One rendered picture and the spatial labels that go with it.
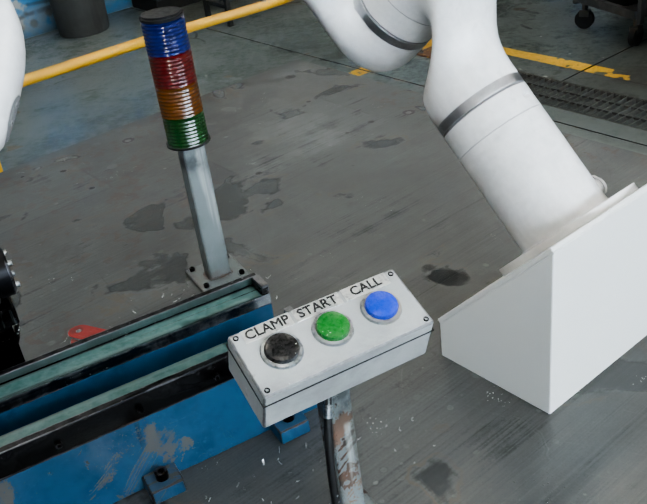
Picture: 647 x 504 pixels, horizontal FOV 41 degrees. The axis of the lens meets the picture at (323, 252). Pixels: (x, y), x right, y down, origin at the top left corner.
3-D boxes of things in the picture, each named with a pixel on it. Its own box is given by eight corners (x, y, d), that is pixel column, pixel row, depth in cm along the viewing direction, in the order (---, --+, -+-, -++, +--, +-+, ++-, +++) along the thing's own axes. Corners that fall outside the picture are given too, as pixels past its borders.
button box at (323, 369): (263, 430, 73) (263, 398, 69) (226, 368, 77) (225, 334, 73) (427, 353, 79) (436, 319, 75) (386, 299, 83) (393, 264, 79)
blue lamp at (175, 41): (155, 61, 113) (148, 28, 111) (141, 51, 118) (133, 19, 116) (197, 50, 116) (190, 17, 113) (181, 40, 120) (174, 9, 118)
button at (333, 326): (325, 354, 74) (326, 342, 72) (308, 329, 75) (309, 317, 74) (355, 341, 75) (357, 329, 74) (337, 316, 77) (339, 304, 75)
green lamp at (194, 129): (176, 154, 120) (170, 124, 118) (162, 141, 125) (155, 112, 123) (215, 141, 123) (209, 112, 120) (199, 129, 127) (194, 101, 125)
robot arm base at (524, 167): (584, 223, 117) (507, 113, 119) (668, 170, 99) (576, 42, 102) (480, 290, 110) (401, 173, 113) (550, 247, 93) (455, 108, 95)
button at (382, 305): (374, 332, 76) (376, 320, 74) (356, 308, 77) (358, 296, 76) (402, 320, 77) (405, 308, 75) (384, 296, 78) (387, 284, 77)
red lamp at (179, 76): (163, 93, 116) (155, 61, 113) (148, 82, 120) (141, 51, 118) (203, 81, 118) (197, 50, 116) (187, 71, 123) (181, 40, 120)
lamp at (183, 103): (170, 124, 118) (163, 93, 116) (155, 112, 123) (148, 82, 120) (209, 112, 120) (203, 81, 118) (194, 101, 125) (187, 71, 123)
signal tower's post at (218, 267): (204, 295, 131) (142, 25, 110) (185, 273, 137) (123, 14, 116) (250, 276, 134) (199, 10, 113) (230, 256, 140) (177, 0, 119)
